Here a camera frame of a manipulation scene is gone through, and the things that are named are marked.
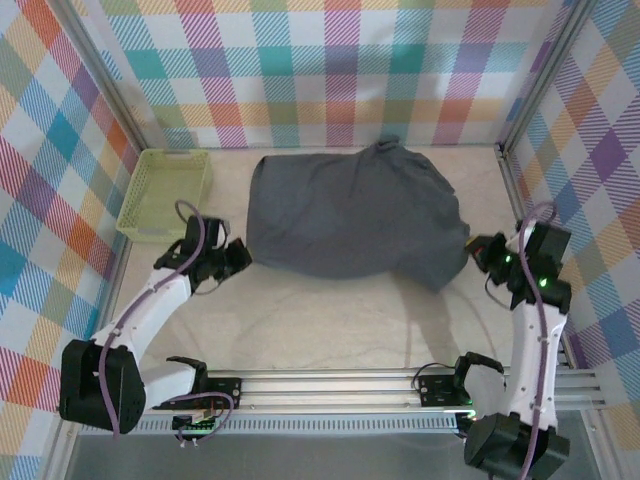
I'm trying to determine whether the green plastic basket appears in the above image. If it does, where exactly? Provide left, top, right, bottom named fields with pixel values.
left=115, top=148, right=215, bottom=245

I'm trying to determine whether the grey t-shirt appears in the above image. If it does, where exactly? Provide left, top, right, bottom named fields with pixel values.
left=245, top=141, right=471, bottom=295

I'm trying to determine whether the aluminium side rail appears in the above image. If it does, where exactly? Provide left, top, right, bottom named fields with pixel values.
left=497, top=144, right=576, bottom=371
left=83, top=152, right=157, bottom=351

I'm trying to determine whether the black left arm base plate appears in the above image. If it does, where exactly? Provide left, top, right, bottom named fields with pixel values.
left=169, top=377, right=244, bottom=411

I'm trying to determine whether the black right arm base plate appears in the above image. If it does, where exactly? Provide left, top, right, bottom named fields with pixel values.
left=417, top=373, right=506, bottom=407

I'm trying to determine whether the aluminium mounting rail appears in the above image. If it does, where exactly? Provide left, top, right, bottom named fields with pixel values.
left=139, top=369, right=606, bottom=416

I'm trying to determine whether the grey slotted cable duct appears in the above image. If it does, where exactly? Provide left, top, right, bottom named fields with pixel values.
left=134, top=417, right=469, bottom=436

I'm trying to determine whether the aluminium corner post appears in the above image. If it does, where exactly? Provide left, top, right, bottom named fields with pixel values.
left=54, top=0, right=157, bottom=164
left=497, top=0, right=601, bottom=151

